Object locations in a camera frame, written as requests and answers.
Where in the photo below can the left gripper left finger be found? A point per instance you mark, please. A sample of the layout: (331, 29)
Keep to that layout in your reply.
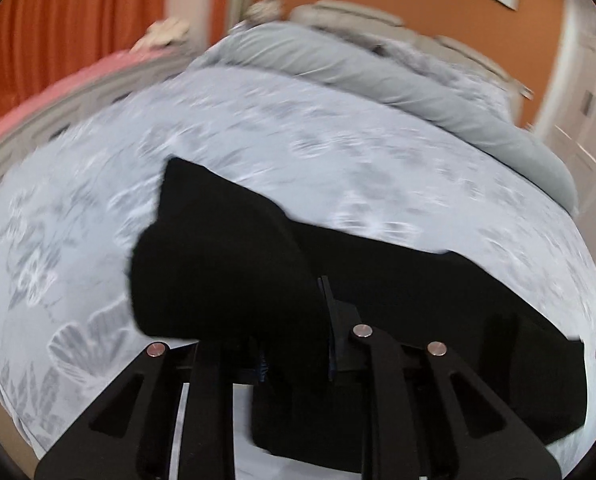
(128, 431)

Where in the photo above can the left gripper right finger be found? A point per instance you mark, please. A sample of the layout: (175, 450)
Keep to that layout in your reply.
(407, 412)

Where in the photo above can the black pants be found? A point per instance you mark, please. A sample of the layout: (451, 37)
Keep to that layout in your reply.
(224, 265)

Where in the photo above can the butterfly print grey bedspread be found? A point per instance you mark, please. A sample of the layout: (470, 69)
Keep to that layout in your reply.
(71, 210)

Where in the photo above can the white wardrobe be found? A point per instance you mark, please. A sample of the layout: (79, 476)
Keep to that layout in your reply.
(573, 113)

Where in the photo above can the butterfly print pillow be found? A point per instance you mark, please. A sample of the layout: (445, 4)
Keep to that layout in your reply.
(471, 86)

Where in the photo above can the pink side bench cushion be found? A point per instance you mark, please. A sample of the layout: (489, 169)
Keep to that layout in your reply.
(121, 60)

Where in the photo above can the cream flower plush toy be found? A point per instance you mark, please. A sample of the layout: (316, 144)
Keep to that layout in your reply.
(161, 34)

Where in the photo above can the plain grey duvet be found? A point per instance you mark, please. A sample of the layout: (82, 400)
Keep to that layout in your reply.
(302, 52)

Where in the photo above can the beige padded headboard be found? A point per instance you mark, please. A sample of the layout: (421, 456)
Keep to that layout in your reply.
(354, 16)

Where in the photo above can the orange curtain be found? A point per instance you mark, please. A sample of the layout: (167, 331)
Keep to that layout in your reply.
(43, 41)

